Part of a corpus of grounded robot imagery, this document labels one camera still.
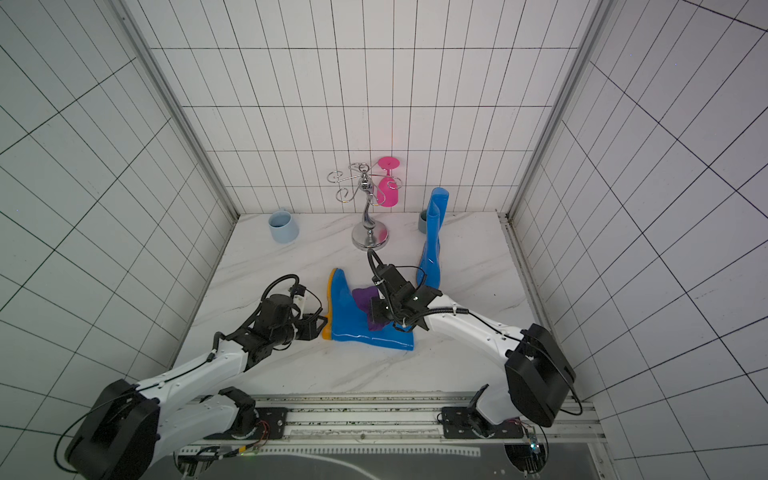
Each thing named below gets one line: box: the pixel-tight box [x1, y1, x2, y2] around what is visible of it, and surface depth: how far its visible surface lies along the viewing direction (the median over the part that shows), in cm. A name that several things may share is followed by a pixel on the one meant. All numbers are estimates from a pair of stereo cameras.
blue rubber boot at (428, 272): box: [417, 187, 450, 289], surface depth 93 cm
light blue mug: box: [268, 208, 299, 243], surface depth 113 cm
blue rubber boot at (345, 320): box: [322, 268, 414, 351], surface depth 86 cm
